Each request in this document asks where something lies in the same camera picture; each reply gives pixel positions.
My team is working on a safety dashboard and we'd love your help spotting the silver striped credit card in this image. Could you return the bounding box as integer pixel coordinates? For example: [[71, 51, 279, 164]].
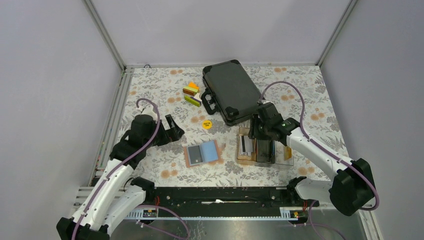
[[239, 135, 254, 156]]

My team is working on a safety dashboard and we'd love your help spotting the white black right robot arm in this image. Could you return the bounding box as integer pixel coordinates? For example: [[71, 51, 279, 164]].
[[248, 102, 380, 216]]

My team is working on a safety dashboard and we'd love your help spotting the dark grey hard case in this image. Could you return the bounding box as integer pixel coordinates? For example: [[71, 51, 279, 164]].
[[200, 59, 261, 127]]

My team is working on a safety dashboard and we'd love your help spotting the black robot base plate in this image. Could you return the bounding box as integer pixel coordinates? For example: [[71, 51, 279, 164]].
[[135, 177, 320, 219]]

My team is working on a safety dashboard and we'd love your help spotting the yellow card in organizer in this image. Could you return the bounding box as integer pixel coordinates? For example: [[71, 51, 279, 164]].
[[283, 146, 292, 161]]

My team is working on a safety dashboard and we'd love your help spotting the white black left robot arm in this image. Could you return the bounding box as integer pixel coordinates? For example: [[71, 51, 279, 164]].
[[56, 114, 185, 240]]

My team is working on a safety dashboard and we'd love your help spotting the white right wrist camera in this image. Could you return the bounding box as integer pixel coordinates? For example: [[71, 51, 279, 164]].
[[258, 99, 272, 106]]

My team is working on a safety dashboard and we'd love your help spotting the aluminium frame rail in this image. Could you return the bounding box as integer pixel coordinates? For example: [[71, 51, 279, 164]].
[[88, 65, 134, 187]]

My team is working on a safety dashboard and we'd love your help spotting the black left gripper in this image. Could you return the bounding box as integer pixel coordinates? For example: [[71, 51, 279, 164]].
[[144, 114, 184, 149]]

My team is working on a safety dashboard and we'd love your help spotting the floral patterned table mat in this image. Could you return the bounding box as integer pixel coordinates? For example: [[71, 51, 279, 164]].
[[117, 66, 348, 187]]

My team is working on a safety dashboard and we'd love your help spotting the clear acrylic card organizer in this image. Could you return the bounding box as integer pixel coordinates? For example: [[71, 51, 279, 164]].
[[235, 127, 294, 170]]

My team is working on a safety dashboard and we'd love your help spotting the pink leather card holder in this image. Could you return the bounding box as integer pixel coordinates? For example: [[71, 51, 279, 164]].
[[183, 140, 221, 168]]

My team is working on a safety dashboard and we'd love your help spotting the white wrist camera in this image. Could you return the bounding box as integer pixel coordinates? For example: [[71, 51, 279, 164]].
[[258, 99, 272, 106], [137, 105, 158, 121]]

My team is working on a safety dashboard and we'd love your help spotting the dark grey credit card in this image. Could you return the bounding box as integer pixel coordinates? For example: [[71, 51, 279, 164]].
[[187, 145, 204, 166]]

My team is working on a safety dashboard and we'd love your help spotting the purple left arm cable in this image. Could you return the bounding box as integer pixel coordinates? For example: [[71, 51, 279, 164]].
[[71, 97, 162, 240]]

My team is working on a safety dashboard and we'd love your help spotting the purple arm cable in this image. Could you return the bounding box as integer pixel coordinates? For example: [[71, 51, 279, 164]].
[[258, 81, 380, 212], [71, 97, 162, 240]]

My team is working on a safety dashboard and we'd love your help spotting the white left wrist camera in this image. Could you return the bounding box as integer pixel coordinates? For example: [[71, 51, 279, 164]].
[[137, 105, 158, 121]]

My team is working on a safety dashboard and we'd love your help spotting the yellow round token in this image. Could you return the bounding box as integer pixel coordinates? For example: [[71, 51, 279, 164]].
[[202, 120, 213, 130]]

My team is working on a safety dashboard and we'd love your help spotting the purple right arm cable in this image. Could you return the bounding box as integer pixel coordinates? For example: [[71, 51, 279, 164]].
[[258, 81, 380, 212]]

